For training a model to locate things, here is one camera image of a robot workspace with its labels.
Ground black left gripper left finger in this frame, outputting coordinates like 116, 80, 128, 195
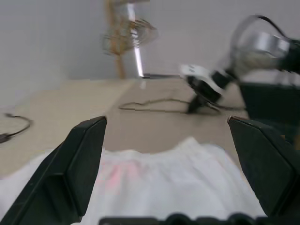
0, 115, 108, 225

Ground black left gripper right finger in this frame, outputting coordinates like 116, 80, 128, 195
228, 115, 300, 218

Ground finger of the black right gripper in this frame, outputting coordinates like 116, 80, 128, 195
187, 95, 205, 115

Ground dark wire hanger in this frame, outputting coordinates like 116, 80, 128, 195
118, 98, 247, 115

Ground white shorts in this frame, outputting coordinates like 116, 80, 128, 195
0, 136, 268, 225

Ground dark robot torso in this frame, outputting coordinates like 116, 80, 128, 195
240, 81, 300, 145

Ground silver metal pole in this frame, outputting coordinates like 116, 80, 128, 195
127, 3, 145, 78

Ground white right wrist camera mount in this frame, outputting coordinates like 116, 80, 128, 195
179, 63, 229, 96

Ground black cable with plug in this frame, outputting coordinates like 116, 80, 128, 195
0, 112, 34, 144

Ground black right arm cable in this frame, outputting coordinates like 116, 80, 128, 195
231, 14, 293, 73

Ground wooden rack with wire hangers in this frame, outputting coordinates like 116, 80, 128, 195
102, 0, 160, 79

